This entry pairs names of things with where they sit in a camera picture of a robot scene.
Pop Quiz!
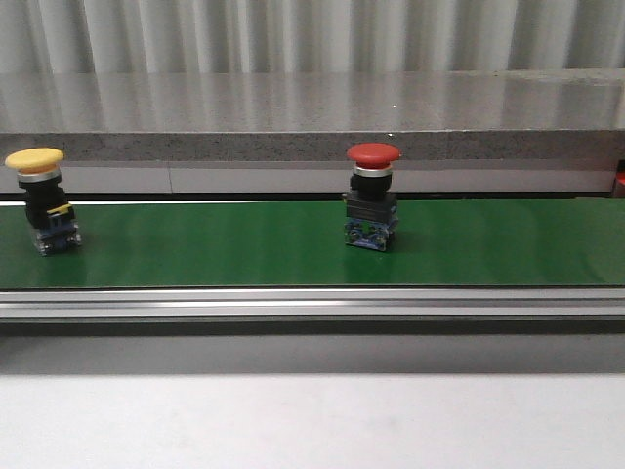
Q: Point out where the yellow mushroom push button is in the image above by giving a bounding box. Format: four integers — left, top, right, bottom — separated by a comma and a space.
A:
5, 148, 82, 256

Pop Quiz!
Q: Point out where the white corrugated curtain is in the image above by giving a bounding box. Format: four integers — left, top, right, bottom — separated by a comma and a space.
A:
1, 1, 624, 73

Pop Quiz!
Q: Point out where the red plastic tray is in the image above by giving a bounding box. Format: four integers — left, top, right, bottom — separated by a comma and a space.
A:
612, 160, 625, 198

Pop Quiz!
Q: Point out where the red mushroom push button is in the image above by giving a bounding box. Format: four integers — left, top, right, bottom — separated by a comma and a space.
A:
344, 143, 400, 252

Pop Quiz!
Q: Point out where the grey speckled stone counter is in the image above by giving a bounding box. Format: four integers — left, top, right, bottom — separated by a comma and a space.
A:
1, 69, 624, 198

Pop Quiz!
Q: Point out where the green conveyor belt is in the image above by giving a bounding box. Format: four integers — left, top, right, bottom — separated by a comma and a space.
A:
1, 198, 624, 335

